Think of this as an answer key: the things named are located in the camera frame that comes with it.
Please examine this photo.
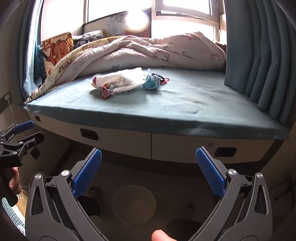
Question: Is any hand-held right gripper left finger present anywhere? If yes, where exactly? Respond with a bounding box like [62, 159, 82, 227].
[25, 148, 109, 241]

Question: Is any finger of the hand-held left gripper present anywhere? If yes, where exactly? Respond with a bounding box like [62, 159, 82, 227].
[0, 132, 45, 158]
[0, 120, 35, 143]

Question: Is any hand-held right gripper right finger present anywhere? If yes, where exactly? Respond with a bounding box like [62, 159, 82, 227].
[192, 146, 273, 241]

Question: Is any beige round bin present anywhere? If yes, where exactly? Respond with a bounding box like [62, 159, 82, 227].
[112, 185, 157, 224]

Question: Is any red snack wrapper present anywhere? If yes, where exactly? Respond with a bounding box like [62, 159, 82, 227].
[92, 77, 115, 100]

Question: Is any white paper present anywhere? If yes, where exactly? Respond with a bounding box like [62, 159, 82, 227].
[96, 67, 148, 93]

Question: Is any blue wrapper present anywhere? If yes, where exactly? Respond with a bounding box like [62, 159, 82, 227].
[142, 74, 161, 90]

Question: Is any person's left hand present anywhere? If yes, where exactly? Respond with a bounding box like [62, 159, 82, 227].
[9, 167, 22, 195]

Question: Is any person's right hand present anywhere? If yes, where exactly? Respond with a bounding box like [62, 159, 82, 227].
[151, 229, 173, 241]

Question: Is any beige bed drawer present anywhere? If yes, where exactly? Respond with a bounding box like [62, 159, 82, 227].
[52, 118, 152, 159]
[26, 111, 56, 135]
[151, 133, 281, 164]

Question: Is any black slipper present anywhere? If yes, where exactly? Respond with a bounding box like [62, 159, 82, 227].
[166, 218, 203, 235]
[80, 185, 103, 217]

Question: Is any cardboard box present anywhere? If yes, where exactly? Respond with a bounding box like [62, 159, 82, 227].
[16, 188, 30, 214]

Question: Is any plaid cloth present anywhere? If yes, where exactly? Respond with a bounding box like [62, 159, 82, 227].
[2, 197, 26, 234]

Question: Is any blue pleated curtain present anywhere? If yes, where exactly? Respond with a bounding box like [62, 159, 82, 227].
[224, 0, 296, 126]
[20, 0, 44, 98]

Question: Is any cartoon bear pillow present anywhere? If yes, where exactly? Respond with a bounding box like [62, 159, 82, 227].
[42, 32, 74, 76]

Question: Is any dark clothing pile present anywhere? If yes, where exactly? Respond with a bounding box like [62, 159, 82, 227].
[73, 32, 104, 45]

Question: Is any cartoon print quilt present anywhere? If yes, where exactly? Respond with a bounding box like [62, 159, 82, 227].
[24, 32, 226, 105]

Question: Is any grey window frame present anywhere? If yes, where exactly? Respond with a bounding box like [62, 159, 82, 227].
[40, 0, 228, 44]

